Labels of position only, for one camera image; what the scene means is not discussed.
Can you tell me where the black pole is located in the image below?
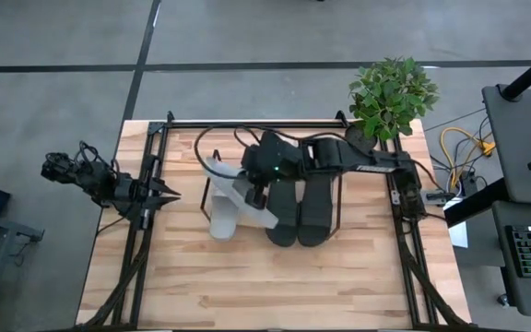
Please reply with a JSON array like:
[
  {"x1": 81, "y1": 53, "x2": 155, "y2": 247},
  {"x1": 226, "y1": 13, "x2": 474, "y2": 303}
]
[{"x1": 499, "y1": 42, "x2": 531, "y2": 102}]

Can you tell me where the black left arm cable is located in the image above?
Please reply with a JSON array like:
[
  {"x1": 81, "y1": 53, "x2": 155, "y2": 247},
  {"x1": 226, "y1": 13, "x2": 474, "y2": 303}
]
[{"x1": 72, "y1": 140, "x2": 122, "y2": 170}]

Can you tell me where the white paper sheet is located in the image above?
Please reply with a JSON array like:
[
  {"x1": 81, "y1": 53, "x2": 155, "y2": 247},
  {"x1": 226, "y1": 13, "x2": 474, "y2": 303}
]
[{"x1": 444, "y1": 196, "x2": 470, "y2": 250}]

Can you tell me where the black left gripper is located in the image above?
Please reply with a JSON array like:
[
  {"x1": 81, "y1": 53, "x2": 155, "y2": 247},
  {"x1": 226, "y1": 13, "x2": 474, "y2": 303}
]
[{"x1": 117, "y1": 176, "x2": 183, "y2": 219}]

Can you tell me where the yellow cable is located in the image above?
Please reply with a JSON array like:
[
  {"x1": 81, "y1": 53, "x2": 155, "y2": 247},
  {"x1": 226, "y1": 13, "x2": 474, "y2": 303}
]
[{"x1": 439, "y1": 126, "x2": 497, "y2": 191}]

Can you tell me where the black rubber slide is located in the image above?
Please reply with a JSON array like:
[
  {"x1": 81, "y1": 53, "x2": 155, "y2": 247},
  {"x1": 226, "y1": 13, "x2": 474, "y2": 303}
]
[
  {"x1": 265, "y1": 178, "x2": 301, "y2": 248},
  {"x1": 297, "y1": 172, "x2": 335, "y2": 248}
]

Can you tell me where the black power strip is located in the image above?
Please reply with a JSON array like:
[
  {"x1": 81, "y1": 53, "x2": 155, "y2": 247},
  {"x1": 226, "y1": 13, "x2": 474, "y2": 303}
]
[{"x1": 457, "y1": 169, "x2": 479, "y2": 198}]

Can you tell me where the white rubber slide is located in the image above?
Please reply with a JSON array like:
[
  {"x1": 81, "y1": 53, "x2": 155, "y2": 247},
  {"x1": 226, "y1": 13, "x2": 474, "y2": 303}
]
[
  {"x1": 202, "y1": 155, "x2": 280, "y2": 231},
  {"x1": 208, "y1": 193, "x2": 241, "y2": 243}
]

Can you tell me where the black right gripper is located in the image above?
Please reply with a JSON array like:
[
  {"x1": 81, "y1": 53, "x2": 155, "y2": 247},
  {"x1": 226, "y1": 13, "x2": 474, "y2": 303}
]
[{"x1": 240, "y1": 131, "x2": 305, "y2": 210}]

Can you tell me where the potted green plant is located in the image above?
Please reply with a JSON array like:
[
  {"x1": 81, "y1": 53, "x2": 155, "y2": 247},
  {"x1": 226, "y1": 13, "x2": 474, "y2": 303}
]
[{"x1": 344, "y1": 55, "x2": 441, "y2": 156}]

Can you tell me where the black metal shoe rack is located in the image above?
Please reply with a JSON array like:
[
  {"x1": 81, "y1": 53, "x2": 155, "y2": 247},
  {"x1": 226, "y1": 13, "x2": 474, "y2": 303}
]
[{"x1": 199, "y1": 147, "x2": 345, "y2": 241}]

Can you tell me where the black desk beam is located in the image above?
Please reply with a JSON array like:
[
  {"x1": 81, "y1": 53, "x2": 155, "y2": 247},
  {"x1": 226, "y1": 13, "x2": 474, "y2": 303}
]
[{"x1": 443, "y1": 177, "x2": 511, "y2": 229}]

